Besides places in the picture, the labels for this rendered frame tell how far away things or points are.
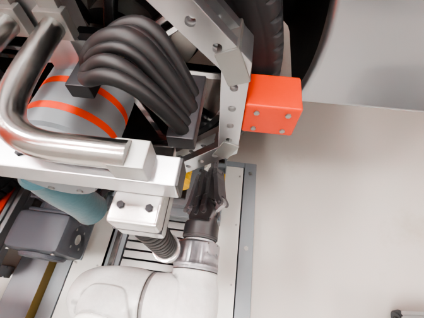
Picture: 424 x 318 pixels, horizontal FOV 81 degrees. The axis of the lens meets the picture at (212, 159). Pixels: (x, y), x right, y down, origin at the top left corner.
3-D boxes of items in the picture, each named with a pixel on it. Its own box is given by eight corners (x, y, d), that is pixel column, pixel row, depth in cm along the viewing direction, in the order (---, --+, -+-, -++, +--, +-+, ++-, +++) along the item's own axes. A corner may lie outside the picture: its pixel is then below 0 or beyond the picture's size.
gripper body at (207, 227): (199, 247, 57) (204, 208, 62) (226, 245, 52) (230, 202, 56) (173, 238, 53) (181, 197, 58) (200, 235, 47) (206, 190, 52)
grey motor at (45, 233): (128, 178, 121) (101, 136, 91) (98, 270, 100) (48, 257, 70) (93, 173, 123) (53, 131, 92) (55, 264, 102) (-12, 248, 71)
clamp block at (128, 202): (181, 167, 31) (176, 144, 27) (165, 240, 27) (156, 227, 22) (142, 163, 32) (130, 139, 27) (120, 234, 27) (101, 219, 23)
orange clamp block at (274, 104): (243, 100, 49) (289, 105, 48) (240, 132, 45) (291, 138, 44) (248, 71, 42) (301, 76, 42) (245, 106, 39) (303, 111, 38)
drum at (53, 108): (146, 106, 52) (127, 47, 40) (113, 202, 42) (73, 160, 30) (82, 100, 53) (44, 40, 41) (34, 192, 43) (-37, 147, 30)
